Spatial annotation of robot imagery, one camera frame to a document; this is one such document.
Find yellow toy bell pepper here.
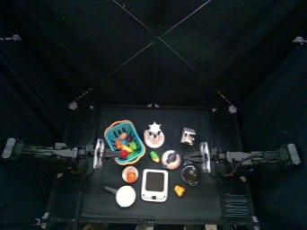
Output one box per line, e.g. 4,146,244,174
172,184,186,198

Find white toy kettle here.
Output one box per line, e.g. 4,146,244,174
160,149,182,171

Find pink toy bowl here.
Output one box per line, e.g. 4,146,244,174
121,165,140,183

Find teal basket with orange rim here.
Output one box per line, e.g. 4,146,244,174
102,119,148,166

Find green yellow toy corn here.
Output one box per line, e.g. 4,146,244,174
148,150,160,164

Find pink round toy plate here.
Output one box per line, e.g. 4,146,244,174
142,128,165,149

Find white toy induction cooker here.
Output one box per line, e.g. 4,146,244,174
140,168,170,203

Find white star-shaped toy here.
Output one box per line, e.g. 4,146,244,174
148,121,161,133

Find white round lid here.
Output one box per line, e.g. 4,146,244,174
102,184,136,208

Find thin diagonal cord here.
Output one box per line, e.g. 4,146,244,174
73,0,212,103
112,0,233,106

